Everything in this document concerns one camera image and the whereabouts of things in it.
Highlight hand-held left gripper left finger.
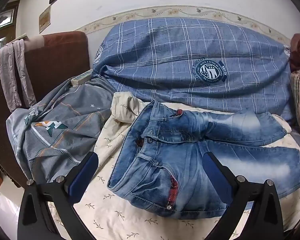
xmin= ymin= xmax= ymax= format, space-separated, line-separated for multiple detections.
xmin=17 ymin=151 xmax=99 ymax=240

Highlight grey hanging cloth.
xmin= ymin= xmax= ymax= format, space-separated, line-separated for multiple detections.
xmin=0 ymin=39 xmax=37 ymax=112

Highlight cream leaf-print bed sheet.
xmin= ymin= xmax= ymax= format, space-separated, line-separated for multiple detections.
xmin=46 ymin=91 xmax=300 ymax=240

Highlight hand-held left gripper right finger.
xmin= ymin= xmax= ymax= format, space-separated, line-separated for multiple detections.
xmin=201 ymin=151 xmax=291 ymax=240

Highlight blue denim pants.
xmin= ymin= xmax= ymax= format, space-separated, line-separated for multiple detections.
xmin=107 ymin=100 xmax=300 ymax=220

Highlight blue plaid quilt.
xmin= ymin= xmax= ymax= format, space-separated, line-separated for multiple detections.
xmin=92 ymin=17 xmax=296 ymax=122

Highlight brown bed headboard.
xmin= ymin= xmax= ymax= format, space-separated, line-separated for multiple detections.
xmin=0 ymin=31 xmax=88 ymax=188

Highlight white power strip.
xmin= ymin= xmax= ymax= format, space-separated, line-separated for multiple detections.
xmin=70 ymin=69 xmax=93 ymax=85

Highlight small wall picture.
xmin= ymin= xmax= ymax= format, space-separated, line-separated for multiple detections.
xmin=38 ymin=5 xmax=52 ymax=34

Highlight wooden framed window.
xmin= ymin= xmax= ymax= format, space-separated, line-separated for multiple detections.
xmin=0 ymin=0 xmax=20 ymax=53

